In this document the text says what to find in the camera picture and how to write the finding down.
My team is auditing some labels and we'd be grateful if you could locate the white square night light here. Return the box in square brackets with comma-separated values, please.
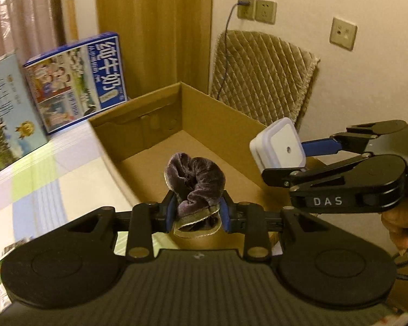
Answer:
[249, 117, 306, 172]

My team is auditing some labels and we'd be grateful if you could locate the purple velvet scrunchie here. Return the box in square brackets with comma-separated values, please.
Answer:
[164, 152, 225, 239]

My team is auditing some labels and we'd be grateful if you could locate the right human hand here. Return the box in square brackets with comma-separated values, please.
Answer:
[381, 198, 408, 255]

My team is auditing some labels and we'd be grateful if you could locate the brown cardboard box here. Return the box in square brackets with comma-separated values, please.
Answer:
[90, 83, 290, 212]

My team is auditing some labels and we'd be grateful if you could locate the quilted beige chair cover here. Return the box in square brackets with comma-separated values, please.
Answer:
[208, 30, 320, 129]

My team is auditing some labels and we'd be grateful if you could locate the checkered bed sheet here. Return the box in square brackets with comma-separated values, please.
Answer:
[0, 121, 137, 319]

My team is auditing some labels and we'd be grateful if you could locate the blue milk carton box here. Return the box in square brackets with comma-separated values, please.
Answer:
[23, 32, 128, 135]

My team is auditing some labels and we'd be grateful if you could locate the green light-blue milk box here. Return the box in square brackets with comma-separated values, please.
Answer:
[0, 52, 48, 171]

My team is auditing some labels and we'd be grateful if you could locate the wooden wardrobe panel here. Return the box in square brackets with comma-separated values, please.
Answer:
[96, 0, 212, 99]

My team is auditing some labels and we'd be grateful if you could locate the pink curtain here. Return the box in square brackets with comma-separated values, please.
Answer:
[0, 0, 66, 64]

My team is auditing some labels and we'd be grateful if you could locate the empty wall socket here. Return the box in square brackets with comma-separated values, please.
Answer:
[254, 0, 277, 24]

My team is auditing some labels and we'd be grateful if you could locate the wall socket with plug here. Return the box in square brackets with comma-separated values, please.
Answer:
[237, 0, 256, 20]

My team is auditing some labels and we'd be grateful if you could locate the dark charging cable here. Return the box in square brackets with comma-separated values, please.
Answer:
[217, 1, 251, 101]

